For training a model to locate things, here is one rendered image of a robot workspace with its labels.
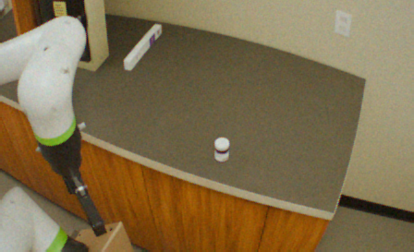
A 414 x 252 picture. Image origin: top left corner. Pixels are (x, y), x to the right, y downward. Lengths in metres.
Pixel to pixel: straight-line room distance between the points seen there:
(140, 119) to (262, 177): 0.46
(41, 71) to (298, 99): 1.17
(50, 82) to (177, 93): 1.05
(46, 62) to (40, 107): 0.07
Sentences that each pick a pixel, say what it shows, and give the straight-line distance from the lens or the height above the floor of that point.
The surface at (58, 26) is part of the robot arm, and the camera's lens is 0.78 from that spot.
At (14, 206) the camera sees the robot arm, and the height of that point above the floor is 1.32.
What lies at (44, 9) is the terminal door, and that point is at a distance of 1.81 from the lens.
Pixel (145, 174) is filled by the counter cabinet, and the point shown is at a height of 0.81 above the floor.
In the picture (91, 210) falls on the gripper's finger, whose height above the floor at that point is 1.38.
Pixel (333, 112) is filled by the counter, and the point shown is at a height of 0.94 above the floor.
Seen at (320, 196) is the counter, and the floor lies 0.94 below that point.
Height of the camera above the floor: 2.06
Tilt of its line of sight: 45 degrees down
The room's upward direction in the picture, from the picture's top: 1 degrees counter-clockwise
